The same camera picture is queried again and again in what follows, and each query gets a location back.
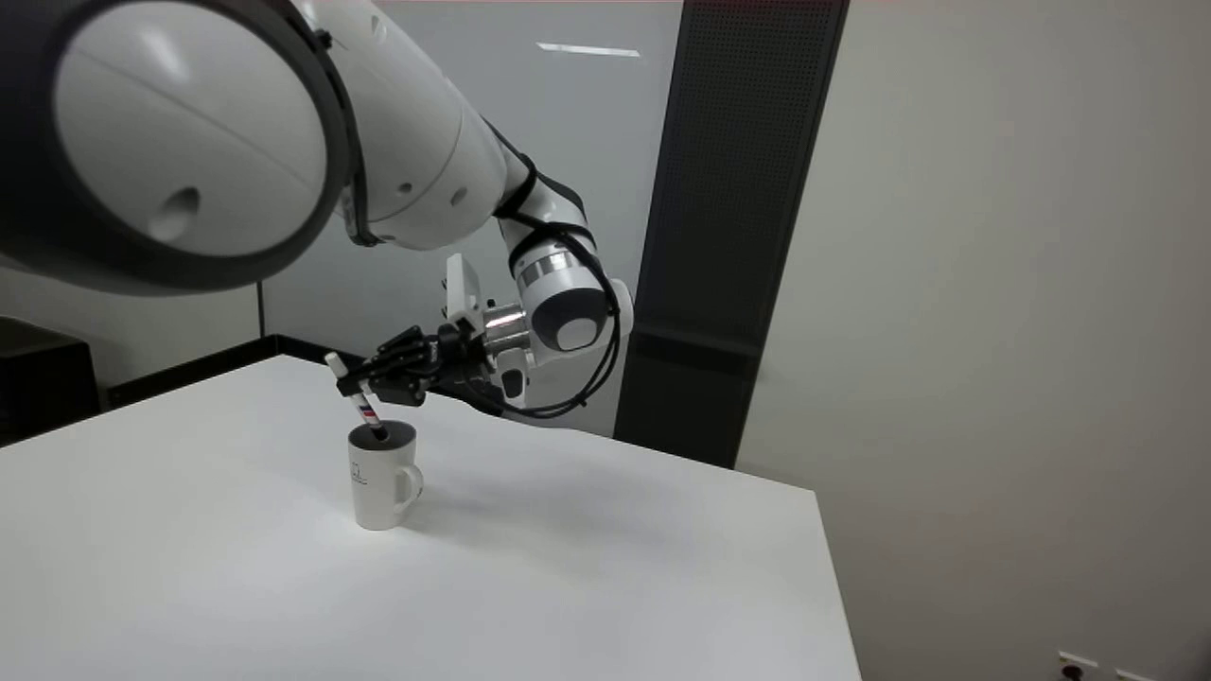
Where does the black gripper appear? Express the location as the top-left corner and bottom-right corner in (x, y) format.
(344, 307), (533, 412)

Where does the black white marker pen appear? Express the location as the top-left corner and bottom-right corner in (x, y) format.
(326, 351), (386, 437)

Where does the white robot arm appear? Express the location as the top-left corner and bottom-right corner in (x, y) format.
(0, 0), (628, 415)

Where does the white ceramic mug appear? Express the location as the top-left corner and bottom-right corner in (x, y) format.
(347, 418), (422, 531)

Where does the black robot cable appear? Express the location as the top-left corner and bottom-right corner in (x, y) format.
(484, 116), (630, 422)

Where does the black door frame pillar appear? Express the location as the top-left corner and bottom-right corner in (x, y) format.
(612, 0), (852, 469)

